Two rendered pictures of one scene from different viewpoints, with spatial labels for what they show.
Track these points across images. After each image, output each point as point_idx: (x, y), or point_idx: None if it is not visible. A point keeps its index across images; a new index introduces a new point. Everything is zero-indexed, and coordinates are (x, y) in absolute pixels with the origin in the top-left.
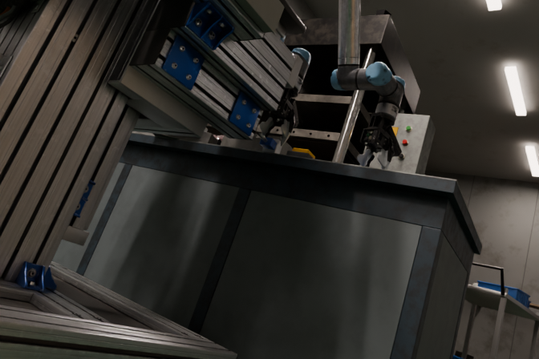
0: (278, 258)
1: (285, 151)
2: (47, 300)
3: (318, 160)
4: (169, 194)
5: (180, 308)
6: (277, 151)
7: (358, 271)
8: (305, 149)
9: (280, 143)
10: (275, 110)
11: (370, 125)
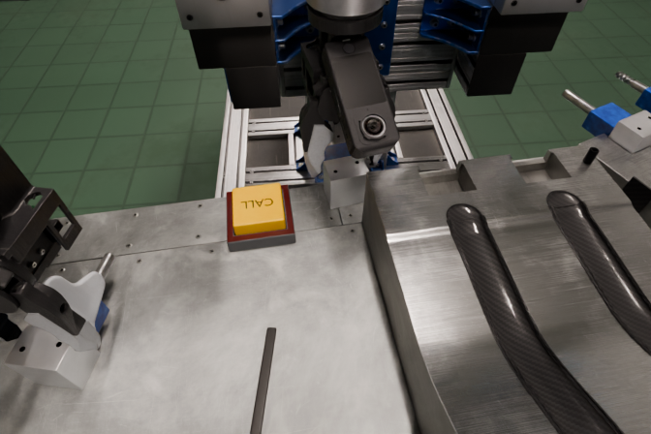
0: None
1: (377, 231)
2: (275, 167)
3: (190, 202)
4: None
5: None
6: (325, 188)
7: None
8: (241, 187)
9: (325, 171)
10: (201, 69)
11: (16, 179)
